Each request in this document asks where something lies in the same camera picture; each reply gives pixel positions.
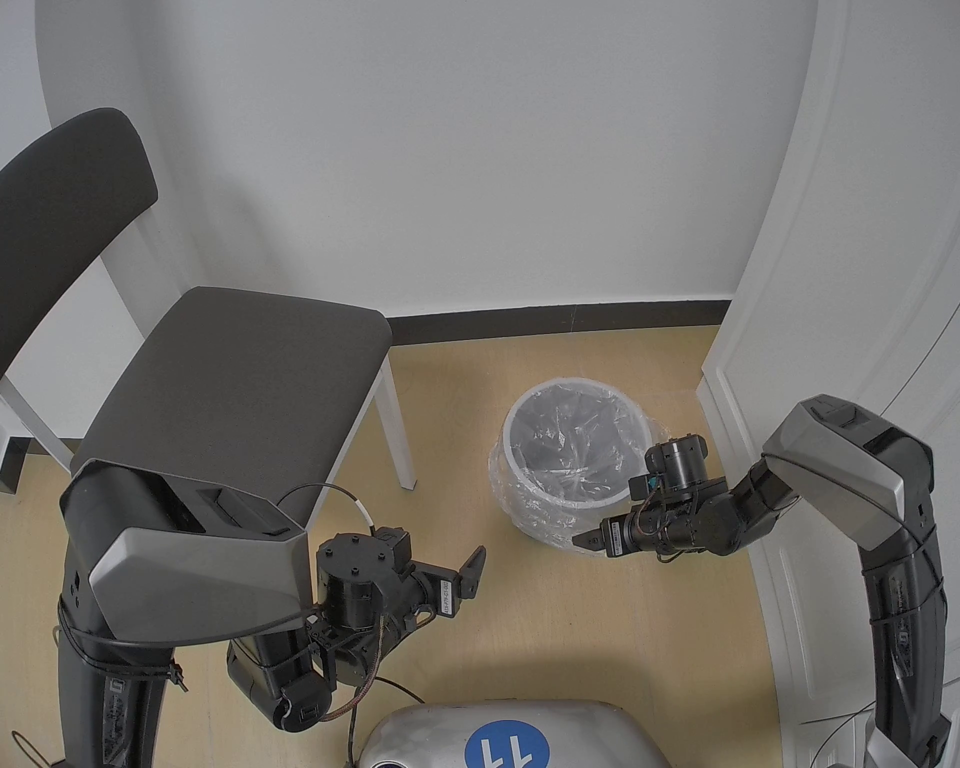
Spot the white trash bin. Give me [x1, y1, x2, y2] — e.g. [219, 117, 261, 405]
[502, 378, 649, 543]

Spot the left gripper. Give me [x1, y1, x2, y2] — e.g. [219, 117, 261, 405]
[401, 545, 488, 628]

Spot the white door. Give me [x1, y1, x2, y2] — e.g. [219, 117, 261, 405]
[699, 0, 960, 768]

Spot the black cable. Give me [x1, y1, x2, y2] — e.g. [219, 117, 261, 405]
[343, 675, 427, 760]
[274, 483, 378, 537]

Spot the clear plastic bag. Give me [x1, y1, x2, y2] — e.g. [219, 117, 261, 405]
[487, 376, 671, 557]

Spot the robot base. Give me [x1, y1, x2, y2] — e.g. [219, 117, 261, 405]
[358, 698, 663, 768]

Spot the grey padded white-legged chair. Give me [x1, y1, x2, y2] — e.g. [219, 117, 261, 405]
[0, 107, 418, 498]

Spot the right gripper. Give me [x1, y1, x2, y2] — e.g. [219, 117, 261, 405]
[571, 511, 661, 561]

